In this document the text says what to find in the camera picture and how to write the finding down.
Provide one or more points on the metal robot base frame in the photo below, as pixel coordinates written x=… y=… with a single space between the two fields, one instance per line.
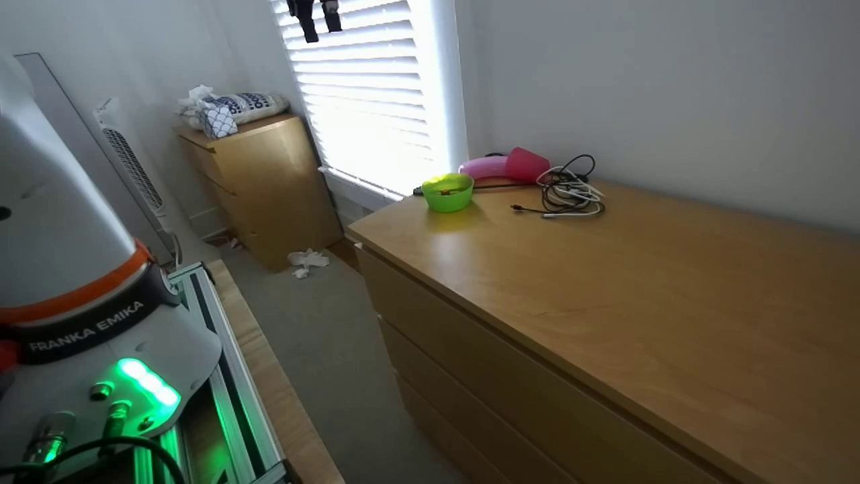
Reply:
x=218 y=435

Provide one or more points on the folded clothes pile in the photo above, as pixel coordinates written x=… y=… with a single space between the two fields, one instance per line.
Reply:
x=224 y=113

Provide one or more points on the white window blinds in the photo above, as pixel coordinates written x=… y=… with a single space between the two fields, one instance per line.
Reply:
x=376 y=88

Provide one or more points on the large wooden dresser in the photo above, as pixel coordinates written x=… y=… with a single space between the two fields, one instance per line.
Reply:
x=660 y=343

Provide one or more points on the small wooden cabinet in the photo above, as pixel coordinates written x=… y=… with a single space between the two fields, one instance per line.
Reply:
x=269 y=187

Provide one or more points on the pink plastic toy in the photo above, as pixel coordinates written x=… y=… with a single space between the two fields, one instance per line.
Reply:
x=514 y=169

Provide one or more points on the green plastic bowl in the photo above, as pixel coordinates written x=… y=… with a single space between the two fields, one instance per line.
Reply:
x=447 y=195

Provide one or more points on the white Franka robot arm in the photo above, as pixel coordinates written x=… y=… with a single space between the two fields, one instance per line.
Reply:
x=96 y=343

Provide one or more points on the crumpled white paper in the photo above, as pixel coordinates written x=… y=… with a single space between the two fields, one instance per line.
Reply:
x=304 y=261

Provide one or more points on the white tower fan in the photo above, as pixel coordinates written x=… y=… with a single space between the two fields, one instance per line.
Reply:
x=138 y=181

